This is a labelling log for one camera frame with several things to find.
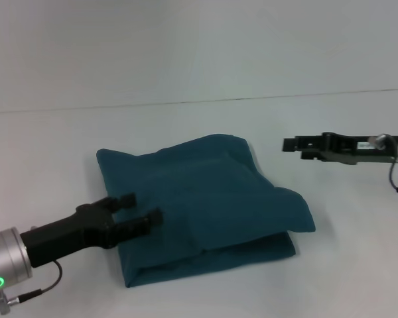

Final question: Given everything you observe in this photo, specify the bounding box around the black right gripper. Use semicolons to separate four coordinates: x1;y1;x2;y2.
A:
281;132;398;166

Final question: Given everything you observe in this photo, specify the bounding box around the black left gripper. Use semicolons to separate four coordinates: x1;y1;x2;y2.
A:
19;191;164;269

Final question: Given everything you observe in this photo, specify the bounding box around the blue shirt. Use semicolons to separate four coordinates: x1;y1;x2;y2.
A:
96;133;316;289

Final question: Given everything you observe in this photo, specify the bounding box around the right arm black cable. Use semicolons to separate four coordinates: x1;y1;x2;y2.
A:
367;133;398;195

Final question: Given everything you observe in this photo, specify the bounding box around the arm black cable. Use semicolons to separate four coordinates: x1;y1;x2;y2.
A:
0;260;63;315
367;133;398;195

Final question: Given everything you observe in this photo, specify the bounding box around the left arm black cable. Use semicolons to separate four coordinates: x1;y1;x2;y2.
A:
0;260;63;315

